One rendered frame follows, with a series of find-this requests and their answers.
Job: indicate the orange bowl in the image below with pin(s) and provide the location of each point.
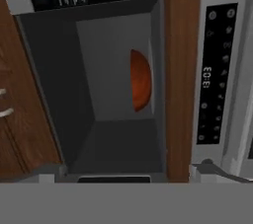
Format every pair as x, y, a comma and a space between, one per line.
141, 80

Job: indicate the brown wooden cupboard front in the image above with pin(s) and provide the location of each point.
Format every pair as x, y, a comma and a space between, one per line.
19, 103

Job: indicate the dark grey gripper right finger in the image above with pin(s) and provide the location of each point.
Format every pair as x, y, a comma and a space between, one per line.
207, 170

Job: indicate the silver oven with black panel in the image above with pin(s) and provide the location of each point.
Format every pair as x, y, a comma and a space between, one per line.
217, 70

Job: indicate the brown wooden cupboard side panel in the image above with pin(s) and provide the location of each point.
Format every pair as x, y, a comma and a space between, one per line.
182, 70

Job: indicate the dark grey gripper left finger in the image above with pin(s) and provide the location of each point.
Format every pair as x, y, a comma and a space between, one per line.
60, 173

